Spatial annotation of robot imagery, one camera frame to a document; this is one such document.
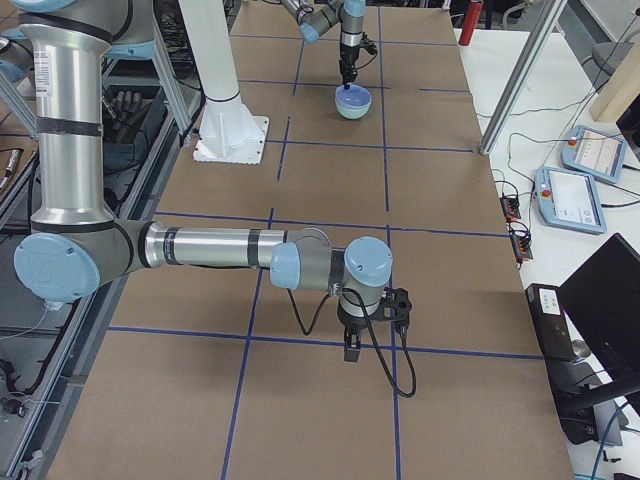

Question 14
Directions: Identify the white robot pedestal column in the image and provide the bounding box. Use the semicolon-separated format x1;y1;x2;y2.
179;0;269;165

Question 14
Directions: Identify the teach pendant tablet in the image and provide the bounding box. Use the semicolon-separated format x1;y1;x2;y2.
534;166;607;235
561;125;628;184

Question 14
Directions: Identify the aluminium frame post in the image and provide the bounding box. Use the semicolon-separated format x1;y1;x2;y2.
479;0;568;155

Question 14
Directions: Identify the red cylinder bottle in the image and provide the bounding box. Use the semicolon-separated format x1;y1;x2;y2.
458;0;484;46

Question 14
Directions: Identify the orange black connector block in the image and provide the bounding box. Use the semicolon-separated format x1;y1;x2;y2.
500;195;521;221

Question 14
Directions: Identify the blue ceramic bowl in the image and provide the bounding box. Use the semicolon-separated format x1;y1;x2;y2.
334;84;372;105

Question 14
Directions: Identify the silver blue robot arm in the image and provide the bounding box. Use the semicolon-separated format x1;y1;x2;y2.
281;0;366;90
11;1;393;362

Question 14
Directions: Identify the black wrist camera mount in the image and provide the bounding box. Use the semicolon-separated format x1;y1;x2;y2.
372;287;412;325

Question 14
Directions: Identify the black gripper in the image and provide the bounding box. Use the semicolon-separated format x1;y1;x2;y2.
339;43;360;91
337;301;366;362

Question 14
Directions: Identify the black computer box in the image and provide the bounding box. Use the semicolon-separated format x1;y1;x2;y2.
525;283;622;446

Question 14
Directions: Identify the far teach pendant tablet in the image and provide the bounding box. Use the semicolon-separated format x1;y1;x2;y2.
561;125;628;184

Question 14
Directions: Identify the black monitor on arm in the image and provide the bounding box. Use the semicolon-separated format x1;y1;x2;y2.
555;233;639;413

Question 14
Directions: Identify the black camera cable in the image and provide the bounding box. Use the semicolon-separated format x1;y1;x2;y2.
287;287;418;399

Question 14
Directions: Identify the near teach pendant tablet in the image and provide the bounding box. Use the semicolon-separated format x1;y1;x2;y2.
534;166;607;235

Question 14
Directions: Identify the brown paper table cover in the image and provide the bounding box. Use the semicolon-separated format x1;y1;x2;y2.
49;2;573;479

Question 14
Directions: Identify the green ceramic bowl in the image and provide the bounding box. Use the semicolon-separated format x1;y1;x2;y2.
336;102;371;120

